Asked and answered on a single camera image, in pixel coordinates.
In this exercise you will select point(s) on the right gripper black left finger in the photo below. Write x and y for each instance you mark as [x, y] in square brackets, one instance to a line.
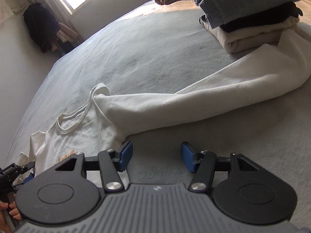
[109, 163]

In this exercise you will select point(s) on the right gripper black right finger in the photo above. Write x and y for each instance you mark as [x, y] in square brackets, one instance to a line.
[204, 164]

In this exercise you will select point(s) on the cream white sweatshirt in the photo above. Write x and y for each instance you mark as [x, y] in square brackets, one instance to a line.
[104, 121]

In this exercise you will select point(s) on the beige folded garment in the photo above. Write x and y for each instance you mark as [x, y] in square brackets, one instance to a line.
[250, 37]

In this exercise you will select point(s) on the pink garment on rack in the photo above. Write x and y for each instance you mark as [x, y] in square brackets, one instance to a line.
[66, 34]

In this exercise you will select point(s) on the dark coat on rack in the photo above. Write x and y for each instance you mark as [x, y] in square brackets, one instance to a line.
[42, 26]

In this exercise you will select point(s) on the black folded garment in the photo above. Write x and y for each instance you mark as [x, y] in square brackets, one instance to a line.
[271, 16]

